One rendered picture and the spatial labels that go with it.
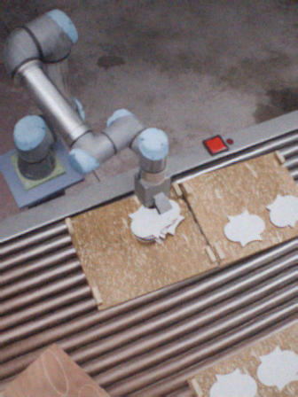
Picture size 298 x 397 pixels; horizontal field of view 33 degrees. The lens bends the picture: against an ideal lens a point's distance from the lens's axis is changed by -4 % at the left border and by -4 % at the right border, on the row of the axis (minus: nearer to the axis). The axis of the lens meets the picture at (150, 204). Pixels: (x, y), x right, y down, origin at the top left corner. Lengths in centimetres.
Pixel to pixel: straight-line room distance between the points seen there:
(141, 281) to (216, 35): 259
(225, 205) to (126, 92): 176
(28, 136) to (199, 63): 209
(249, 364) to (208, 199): 60
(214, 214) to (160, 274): 29
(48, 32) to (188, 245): 82
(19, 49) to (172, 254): 81
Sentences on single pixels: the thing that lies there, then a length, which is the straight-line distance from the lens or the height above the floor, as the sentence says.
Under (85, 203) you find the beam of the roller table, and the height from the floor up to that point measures 92.
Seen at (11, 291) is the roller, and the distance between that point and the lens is 172.
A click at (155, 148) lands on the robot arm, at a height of 142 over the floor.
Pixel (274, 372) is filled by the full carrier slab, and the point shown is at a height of 95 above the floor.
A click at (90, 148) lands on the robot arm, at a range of 136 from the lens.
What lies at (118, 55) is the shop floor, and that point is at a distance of 371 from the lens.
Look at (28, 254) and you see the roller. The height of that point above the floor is 92.
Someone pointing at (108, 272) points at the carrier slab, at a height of 94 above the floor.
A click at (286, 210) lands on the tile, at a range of 185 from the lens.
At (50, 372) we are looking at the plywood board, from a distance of 149.
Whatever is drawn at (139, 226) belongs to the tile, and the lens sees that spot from 168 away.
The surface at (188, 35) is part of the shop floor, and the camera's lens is 391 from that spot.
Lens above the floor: 247
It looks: 58 degrees down
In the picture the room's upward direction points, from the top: 2 degrees clockwise
